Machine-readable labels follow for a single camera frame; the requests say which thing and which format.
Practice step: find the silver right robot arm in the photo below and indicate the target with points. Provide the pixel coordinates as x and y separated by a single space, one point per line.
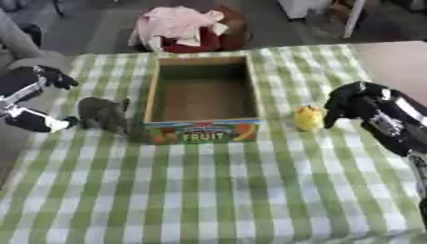
419 178

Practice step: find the yellow soft toy chick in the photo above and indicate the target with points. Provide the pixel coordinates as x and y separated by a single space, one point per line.
307 118

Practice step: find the white furniture leg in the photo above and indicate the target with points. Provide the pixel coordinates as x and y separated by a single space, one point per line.
353 17

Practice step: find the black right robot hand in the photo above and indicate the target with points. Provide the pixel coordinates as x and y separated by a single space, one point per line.
367 106

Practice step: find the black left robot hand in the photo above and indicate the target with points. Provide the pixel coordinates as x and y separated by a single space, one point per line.
22 83

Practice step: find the open cardboard fruit box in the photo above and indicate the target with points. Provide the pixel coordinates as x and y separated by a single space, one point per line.
201 101

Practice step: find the grey soft toy animal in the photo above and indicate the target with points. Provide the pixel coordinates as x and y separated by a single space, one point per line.
103 114

